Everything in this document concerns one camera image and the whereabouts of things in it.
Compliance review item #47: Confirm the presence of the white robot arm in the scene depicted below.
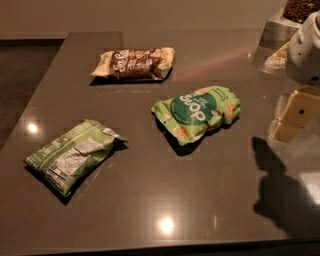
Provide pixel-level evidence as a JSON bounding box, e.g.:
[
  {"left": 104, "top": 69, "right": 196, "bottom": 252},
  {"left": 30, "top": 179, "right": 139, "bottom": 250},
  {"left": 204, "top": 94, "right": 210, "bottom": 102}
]
[{"left": 269, "top": 11, "right": 320, "bottom": 142}]

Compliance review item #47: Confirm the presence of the brown and cream snack bag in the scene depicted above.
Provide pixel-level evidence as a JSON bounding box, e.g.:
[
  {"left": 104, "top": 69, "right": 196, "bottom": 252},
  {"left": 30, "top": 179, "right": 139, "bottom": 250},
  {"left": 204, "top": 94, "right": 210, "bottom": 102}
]
[{"left": 91, "top": 47, "right": 175, "bottom": 81}]

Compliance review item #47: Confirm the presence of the green pop chips bag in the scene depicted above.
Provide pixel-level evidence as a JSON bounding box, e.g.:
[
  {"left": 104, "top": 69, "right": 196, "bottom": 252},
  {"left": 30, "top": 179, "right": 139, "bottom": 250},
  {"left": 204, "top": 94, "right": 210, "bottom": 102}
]
[{"left": 151, "top": 86, "right": 241, "bottom": 146}]

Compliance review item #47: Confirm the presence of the steel box stand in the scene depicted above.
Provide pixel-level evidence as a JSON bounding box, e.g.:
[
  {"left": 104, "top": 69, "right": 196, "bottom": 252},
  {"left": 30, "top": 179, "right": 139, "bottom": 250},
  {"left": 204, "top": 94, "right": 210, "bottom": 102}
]
[{"left": 253, "top": 8, "right": 301, "bottom": 75}]

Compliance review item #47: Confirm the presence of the green chip bag label up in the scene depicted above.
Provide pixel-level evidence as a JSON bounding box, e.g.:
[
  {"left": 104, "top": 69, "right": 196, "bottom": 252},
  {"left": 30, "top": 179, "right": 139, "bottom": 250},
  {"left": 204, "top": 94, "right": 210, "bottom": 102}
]
[{"left": 24, "top": 119, "right": 126, "bottom": 197}]

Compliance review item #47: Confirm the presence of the dark snack jar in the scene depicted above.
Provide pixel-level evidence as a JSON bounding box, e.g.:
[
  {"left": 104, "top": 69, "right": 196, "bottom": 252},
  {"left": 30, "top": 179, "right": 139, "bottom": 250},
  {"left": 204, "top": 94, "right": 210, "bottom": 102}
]
[{"left": 283, "top": 0, "right": 320, "bottom": 23}]

